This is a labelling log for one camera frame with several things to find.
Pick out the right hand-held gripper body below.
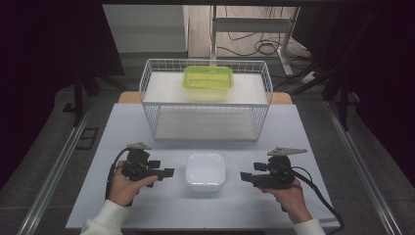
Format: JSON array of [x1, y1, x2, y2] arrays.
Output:
[[259, 146, 307, 190]]

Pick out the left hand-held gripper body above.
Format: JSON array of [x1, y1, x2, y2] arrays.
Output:
[[121, 142, 159, 189]]

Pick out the white wire rack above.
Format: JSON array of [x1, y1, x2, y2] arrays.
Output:
[[139, 58, 274, 142]]

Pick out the green plastic food container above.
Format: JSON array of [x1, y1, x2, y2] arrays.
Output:
[[181, 65, 235, 102]]

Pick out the person's left hand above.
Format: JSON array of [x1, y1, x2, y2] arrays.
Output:
[[109, 160, 159, 208]]

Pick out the person's right hand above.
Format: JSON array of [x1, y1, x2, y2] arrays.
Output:
[[260, 178, 312, 224]]

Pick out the black floor plate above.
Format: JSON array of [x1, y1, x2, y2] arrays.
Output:
[[76, 127, 99, 151]]

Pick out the light wooden board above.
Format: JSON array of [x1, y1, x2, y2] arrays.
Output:
[[117, 91, 294, 106]]

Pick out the black stand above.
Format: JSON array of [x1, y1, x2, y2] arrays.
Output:
[[62, 71, 99, 128], [273, 62, 360, 131]]

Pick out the white power strip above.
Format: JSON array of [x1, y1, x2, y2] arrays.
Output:
[[300, 70, 319, 85]]

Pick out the white cabinet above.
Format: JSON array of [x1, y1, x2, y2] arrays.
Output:
[[102, 4, 190, 60]]

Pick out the dark curtain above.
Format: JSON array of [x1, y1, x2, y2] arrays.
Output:
[[0, 0, 125, 190], [293, 0, 415, 187]]

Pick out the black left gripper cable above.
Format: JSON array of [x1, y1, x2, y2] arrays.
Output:
[[105, 147, 133, 208]]

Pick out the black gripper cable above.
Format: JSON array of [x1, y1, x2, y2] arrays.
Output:
[[292, 165, 346, 235], [105, 147, 133, 208]]

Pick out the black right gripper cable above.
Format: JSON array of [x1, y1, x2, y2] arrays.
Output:
[[292, 165, 346, 235]]

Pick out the aluminium floor rail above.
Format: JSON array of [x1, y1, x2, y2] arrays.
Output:
[[324, 99, 402, 235], [16, 97, 96, 235]]

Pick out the black floor cables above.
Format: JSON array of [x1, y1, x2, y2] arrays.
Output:
[[216, 6, 314, 71]]

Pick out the white metal stand frame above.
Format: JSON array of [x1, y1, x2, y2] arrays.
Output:
[[209, 5, 301, 76]]

